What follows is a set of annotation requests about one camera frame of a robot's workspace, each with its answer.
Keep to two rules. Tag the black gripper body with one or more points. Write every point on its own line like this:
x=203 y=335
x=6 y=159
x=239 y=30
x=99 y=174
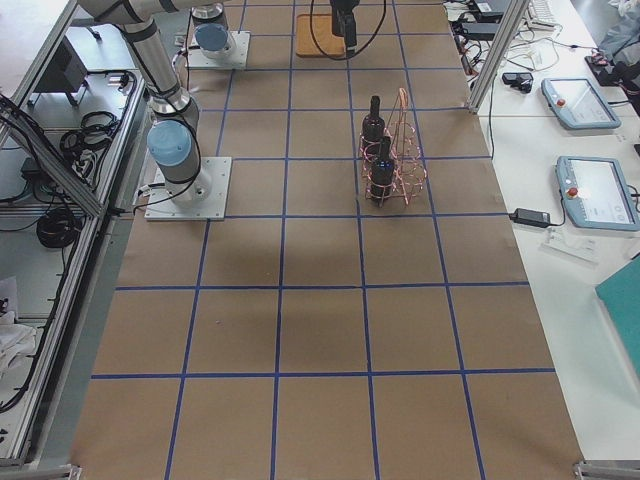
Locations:
x=344 y=17

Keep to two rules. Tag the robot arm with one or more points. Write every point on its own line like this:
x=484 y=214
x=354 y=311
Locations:
x=211 y=31
x=172 y=140

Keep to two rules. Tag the wooden tray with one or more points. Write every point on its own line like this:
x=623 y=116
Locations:
x=313 y=35

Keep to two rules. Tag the dark wine bottle inner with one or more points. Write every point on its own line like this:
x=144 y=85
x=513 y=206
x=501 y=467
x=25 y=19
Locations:
x=373 y=129

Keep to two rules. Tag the dark wine bottle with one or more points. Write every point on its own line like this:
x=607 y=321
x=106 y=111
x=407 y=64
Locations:
x=382 y=171
x=373 y=129

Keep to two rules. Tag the dark wine bottle outer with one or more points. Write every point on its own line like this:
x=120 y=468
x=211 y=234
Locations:
x=382 y=171

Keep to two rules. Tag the far teach pendant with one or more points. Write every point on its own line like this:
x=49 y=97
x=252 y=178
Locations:
x=578 y=104

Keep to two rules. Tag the teach pendant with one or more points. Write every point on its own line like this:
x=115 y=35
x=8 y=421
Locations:
x=578 y=104
x=595 y=193

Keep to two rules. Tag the black power brick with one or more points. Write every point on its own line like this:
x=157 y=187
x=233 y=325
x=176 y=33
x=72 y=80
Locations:
x=529 y=217

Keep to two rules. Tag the near teach pendant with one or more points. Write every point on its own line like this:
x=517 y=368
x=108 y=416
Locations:
x=595 y=193

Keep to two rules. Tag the clear acrylic stand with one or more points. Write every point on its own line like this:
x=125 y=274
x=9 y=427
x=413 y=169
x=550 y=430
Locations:
x=580 y=248

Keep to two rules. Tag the teal board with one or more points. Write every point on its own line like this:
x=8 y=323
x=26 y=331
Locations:
x=620 y=295

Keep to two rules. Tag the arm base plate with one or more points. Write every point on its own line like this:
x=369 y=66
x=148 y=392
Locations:
x=236 y=60
x=205 y=199

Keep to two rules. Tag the copper wire wine basket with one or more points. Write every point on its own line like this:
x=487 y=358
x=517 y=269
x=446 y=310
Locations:
x=410 y=174

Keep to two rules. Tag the aluminium frame post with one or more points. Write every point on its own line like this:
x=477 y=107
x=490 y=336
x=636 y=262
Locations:
x=502 y=39

